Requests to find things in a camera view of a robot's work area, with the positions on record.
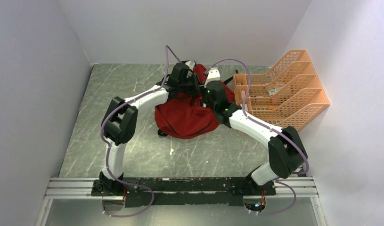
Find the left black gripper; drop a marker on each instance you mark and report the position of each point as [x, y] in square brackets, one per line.
[196, 90]

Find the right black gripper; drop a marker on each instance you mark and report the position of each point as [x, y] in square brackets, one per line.
[203, 90]

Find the red backpack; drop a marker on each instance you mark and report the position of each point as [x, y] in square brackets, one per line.
[186, 118]

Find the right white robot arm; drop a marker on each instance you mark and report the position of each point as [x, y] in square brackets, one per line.
[285, 150]

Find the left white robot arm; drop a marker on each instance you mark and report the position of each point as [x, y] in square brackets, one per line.
[119, 123]

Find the orange plastic file organizer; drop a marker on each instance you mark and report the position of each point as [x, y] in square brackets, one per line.
[288, 94]

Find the black mounting rail base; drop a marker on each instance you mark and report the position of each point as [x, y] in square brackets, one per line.
[137, 192]

